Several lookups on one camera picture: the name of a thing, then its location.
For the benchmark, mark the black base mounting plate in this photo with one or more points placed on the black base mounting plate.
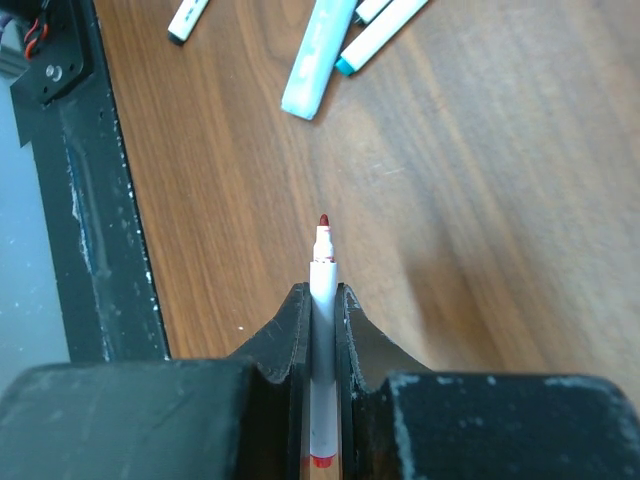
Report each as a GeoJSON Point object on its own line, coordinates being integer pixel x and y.
{"type": "Point", "coordinates": [66, 112]}

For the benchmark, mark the black cap whiteboard marker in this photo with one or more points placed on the black cap whiteboard marker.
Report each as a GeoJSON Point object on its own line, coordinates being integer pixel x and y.
{"type": "Point", "coordinates": [368, 10]}

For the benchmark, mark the black cap marker lower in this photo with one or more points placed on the black cap marker lower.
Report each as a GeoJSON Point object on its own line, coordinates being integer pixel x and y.
{"type": "Point", "coordinates": [185, 19]}

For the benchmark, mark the teal cap whiteboard marker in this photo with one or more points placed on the teal cap whiteboard marker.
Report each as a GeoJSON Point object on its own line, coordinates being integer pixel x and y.
{"type": "Point", "coordinates": [376, 35]}

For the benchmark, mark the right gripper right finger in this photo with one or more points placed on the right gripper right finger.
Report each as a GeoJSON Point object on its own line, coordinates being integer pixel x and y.
{"type": "Point", "coordinates": [401, 420]}

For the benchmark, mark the red marker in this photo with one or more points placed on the red marker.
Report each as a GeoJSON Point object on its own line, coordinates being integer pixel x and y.
{"type": "Point", "coordinates": [323, 269]}

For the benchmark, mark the light blue highlighter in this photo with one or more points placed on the light blue highlighter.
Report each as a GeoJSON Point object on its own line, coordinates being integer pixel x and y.
{"type": "Point", "coordinates": [319, 49]}

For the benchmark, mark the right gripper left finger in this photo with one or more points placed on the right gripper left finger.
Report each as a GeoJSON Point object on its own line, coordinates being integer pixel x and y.
{"type": "Point", "coordinates": [244, 416]}

